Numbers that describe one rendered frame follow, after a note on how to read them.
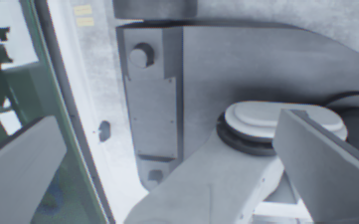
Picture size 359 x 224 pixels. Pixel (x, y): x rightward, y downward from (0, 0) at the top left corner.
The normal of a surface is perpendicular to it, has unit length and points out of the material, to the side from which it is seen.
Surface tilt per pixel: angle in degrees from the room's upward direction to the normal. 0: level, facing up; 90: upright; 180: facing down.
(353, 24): 0
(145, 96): 0
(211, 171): 90
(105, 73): 0
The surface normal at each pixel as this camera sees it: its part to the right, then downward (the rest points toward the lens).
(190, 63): -0.17, 0.48
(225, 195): -0.01, -0.87
